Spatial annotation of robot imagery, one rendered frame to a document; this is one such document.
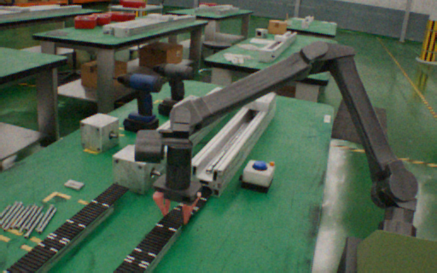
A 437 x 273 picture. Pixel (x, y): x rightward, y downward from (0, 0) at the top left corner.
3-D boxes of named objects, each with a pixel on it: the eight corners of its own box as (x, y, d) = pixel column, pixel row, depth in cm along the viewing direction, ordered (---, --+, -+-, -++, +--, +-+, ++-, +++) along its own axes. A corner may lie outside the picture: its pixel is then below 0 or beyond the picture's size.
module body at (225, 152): (219, 197, 110) (222, 171, 107) (186, 188, 113) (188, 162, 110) (274, 115, 182) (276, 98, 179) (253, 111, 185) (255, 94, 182)
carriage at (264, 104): (266, 119, 159) (269, 102, 157) (241, 113, 162) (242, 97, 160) (274, 107, 174) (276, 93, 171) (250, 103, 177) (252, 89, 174)
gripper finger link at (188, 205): (172, 210, 98) (174, 177, 94) (199, 217, 96) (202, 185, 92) (160, 224, 92) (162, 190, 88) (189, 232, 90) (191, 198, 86)
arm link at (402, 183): (352, 31, 98) (339, 52, 108) (305, 39, 96) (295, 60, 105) (424, 195, 83) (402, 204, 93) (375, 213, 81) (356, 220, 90)
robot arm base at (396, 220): (425, 246, 78) (400, 252, 89) (428, 211, 81) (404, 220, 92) (387, 237, 79) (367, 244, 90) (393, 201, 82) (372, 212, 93)
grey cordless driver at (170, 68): (185, 119, 166) (189, 68, 158) (142, 111, 171) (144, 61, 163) (191, 114, 173) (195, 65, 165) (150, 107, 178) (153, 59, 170)
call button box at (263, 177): (266, 194, 114) (270, 175, 112) (235, 186, 117) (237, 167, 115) (272, 182, 121) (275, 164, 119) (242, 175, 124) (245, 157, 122)
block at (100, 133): (107, 155, 128) (107, 128, 124) (81, 147, 132) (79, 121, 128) (125, 145, 137) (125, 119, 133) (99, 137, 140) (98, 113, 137)
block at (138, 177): (151, 197, 107) (152, 166, 103) (113, 186, 110) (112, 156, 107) (166, 182, 115) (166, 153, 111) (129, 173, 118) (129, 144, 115)
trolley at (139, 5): (137, 67, 582) (141, -1, 546) (105, 63, 591) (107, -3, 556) (162, 55, 676) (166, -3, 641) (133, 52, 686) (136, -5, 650)
